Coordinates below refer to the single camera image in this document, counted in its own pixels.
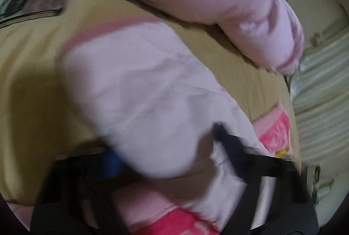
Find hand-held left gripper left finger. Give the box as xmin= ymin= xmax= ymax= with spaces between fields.
xmin=30 ymin=152 xmax=153 ymax=235

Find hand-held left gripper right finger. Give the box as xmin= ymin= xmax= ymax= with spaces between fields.
xmin=213 ymin=122 xmax=319 ymax=235

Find light pink quilted garment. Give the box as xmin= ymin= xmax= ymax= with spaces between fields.
xmin=56 ymin=18 xmax=273 ymax=227

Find pink bear printed blanket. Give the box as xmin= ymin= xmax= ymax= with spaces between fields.
xmin=5 ymin=104 xmax=299 ymax=235

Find white satin curtain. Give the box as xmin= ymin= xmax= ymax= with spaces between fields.
xmin=289 ymin=31 xmax=349 ymax=159

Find beige bed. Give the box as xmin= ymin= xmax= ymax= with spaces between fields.
xmin=0 ymin=0 xmax=300 ymax=208

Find dark rectangular device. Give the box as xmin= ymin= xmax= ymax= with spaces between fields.
xmin=0 ymin=0 xmax=70 ymax=28

